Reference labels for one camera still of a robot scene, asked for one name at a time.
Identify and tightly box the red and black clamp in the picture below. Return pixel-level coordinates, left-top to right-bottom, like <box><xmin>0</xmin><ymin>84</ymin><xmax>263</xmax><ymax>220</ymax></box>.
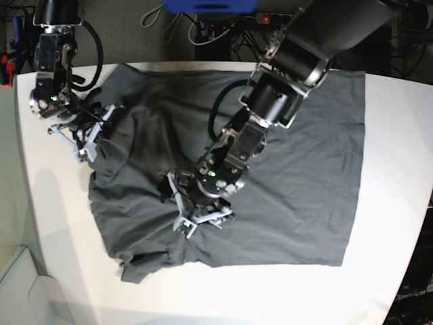
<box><xmin>1</xmin><ymin>53</ymin><xmax>16</xmax><ymax>87</ymax></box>

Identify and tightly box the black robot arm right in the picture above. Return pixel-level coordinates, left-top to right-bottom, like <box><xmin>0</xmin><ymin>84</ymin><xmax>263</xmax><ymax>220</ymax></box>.
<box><xmin>29</xmin><ymin>1</ymin><xmax>119</xmax><ymax>163</ymax></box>

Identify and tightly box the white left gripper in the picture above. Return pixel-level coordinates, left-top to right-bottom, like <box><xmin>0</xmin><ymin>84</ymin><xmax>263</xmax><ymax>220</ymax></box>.
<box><xmin>157</xmin><ymin>171</ymin><xmax>235</xmax><ymax>237</ymax></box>

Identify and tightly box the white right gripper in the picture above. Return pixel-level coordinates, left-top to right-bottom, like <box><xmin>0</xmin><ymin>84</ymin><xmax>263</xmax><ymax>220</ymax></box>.
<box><xmin>47</xmin><ymin>104</ymin><xmax>124</xmax><ymax>163</ymax></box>

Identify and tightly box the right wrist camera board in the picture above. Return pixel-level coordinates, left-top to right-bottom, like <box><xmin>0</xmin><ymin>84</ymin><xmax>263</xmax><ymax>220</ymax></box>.
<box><xmin>74</xmin><ymin>150</ymin><xmax>88</xmax><ymax>164</ymax></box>

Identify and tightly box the black power strip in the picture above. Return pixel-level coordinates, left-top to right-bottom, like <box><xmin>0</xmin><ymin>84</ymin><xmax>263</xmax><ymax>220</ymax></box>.
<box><xmin>255</xmin><ymin>12</ymin><xmax>292</xmax><ymax>25</ymax></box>

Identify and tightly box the white cable loop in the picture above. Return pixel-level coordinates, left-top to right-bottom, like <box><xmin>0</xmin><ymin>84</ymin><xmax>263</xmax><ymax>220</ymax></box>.
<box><xmin>187</xmin><ymin>13</ymin><xmax>234</xmax><ymax>46</ymax></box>

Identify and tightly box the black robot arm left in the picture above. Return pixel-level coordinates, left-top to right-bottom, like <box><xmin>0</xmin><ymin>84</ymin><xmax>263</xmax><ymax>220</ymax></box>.
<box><xmin>165</xmin><ymin>1</ymin><xmax>407</xmax><ymax>238</ymax></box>

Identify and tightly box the dark grey t-shirt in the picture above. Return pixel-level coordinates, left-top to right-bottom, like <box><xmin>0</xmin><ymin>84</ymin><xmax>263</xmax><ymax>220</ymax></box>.
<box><xmin>89</xmin><ymin>65</ymin><xmax>366</xmax><ymax>283</ymax></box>

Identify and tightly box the blue box at top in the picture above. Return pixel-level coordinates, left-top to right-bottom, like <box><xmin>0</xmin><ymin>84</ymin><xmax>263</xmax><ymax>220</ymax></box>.
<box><xmin>163</xmin><ymin>0</ymin><xmax>258</xmax><ymax>14</ymax></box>

